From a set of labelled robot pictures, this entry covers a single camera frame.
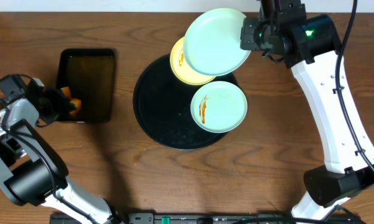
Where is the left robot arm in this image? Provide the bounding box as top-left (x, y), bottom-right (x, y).
top-left (0, 74), bottom-right (122, 223)

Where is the black rectangular water tray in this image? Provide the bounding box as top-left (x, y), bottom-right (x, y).
top-left (56, 48), bottom-right (116, 123)

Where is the round black tray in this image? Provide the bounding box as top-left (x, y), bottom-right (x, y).
top-left (133, 54), bottom-right (227, 150)

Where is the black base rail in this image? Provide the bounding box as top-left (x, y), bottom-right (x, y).
top-left (49, 213), bottom-right (365, 224)

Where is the green yellow sponge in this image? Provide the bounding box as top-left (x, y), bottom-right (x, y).
top-left (60, 86), bottom-right (82, 117)

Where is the yellow plate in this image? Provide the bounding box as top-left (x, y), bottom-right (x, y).
top-left (170, 37), bottom-right (215, 85)

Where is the light green plate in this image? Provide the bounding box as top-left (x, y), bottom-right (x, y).
top-left (183, 8), bottom-right (251, 76)
top-left (190, 81), bottom-right (248, 133)

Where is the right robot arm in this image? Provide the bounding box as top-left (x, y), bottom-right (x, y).
top-left (240, 11), bottom-right (374, 222)

